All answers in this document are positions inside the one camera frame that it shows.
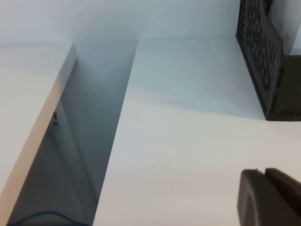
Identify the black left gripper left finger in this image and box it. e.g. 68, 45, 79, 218
237, 168, 301, 226

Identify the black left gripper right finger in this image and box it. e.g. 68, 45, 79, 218
265, 167, 301, 212

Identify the black plastic book stand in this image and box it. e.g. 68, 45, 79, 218
236, 0, 301, 122

